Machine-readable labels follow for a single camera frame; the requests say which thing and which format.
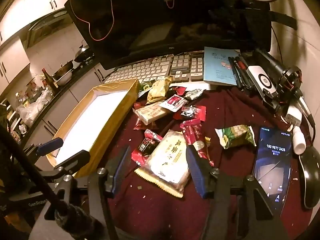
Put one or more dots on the golden cracker packet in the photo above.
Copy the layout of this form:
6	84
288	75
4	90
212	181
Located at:
158	90

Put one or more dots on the gold box with white inside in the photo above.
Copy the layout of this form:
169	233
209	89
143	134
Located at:
82	120

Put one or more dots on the black monitor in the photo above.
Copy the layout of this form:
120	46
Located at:
175	17

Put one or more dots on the maroon cloth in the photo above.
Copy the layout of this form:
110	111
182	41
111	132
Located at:
225	110

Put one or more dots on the white power bank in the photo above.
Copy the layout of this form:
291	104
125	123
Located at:
262	78

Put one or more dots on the black marker pens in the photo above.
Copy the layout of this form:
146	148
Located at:
243	67

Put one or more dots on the dark cooking pot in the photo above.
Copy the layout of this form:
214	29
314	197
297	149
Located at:
62	70

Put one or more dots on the long beige snack packet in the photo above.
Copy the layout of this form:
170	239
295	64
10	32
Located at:
150	112

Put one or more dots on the blue notebook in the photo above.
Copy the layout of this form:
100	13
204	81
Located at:
217	65

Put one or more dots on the black and white snack packet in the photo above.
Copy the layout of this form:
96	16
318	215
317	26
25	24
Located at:
193	94

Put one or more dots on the range hood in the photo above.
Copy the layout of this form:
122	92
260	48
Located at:
47	27

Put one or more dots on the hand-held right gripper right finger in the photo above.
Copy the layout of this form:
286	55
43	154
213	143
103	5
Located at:
197	172

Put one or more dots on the small crimson snack packet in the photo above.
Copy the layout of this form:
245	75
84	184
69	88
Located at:
140	125

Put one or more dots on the black marker pen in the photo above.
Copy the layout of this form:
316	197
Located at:
235	72

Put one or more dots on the black kitchen counter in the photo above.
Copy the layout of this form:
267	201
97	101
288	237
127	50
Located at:
75	73

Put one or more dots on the white upper cabinets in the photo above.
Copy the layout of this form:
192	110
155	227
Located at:
32	2

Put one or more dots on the large beige snack packet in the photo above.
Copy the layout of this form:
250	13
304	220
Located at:
165	162

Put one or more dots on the long red snack packet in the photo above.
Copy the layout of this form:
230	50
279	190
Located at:
190	132

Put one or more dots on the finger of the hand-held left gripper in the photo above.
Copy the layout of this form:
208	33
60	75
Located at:
50	146
75	158

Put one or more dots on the beige grey keyboard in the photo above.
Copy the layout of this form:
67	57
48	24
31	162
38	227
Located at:
150	68

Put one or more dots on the black ribbed device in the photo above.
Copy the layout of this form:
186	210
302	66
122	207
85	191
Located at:
268	60

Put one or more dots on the white charger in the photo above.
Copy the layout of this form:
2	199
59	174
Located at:
294	116

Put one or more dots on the white charger adapter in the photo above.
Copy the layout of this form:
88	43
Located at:
298	141

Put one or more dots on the black computer mouse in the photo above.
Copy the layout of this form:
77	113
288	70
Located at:
311	180

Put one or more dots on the black wok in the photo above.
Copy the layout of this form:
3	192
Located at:
83	53

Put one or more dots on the red and white snack packet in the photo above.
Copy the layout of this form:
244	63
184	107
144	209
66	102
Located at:
173	102

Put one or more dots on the black smartphone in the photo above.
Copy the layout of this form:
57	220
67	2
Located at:
272	167

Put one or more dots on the red snack packet black centre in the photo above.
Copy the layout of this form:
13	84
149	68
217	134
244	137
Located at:
191	112

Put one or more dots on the steel bowl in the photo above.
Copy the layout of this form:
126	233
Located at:
64	80

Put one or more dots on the clear plastic bags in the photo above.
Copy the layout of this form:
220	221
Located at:
32	107

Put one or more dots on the red and black snack packet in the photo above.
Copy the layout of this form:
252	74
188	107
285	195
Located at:
147	145

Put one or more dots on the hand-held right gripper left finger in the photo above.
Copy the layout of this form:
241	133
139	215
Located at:
122	170

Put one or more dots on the small green snack packet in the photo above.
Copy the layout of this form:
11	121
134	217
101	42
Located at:
144	87

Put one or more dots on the dark glass bottle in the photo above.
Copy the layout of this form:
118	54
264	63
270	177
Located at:
50	81

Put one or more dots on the puffy green snack packet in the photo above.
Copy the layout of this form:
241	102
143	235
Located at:
235	136

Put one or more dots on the dark red snack packet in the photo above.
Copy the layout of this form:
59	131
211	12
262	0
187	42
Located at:
178	90

